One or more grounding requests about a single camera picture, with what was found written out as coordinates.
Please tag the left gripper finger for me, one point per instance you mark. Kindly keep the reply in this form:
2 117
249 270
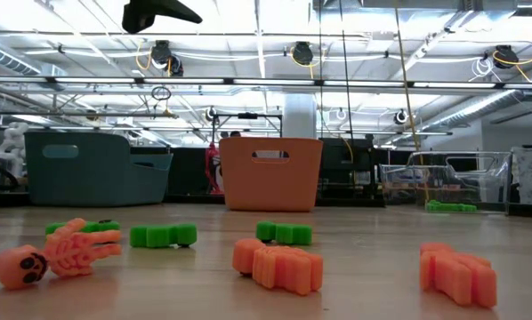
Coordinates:
177 10

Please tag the orange skeleton toy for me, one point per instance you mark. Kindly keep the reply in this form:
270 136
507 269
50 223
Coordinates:
457 275
284 266
21 266

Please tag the long ceiling light bar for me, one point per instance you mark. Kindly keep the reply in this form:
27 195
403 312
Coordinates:
181 81

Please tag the person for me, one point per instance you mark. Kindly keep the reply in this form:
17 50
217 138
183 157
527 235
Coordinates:
235 133

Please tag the white round pillar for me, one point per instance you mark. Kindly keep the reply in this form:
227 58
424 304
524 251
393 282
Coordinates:
299 115

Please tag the black cabinet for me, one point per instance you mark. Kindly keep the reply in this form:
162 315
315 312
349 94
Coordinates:
188 173

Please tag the teal plastic bin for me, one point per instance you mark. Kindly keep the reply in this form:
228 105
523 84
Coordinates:
92 178

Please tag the white robot figure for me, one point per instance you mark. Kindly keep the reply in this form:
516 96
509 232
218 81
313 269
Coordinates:
13 146

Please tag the orange plastic bin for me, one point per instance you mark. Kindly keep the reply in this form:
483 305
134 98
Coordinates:
270 186

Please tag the black shelf unit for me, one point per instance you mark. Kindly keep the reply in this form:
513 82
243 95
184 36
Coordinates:
364 178

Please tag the clear plastic bin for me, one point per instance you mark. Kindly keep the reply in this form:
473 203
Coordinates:
493 178

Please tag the black metal rack frame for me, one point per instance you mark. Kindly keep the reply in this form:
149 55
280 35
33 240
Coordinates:
248 116

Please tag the silver ventilation duct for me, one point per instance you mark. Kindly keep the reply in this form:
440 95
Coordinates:
8 60
484 104

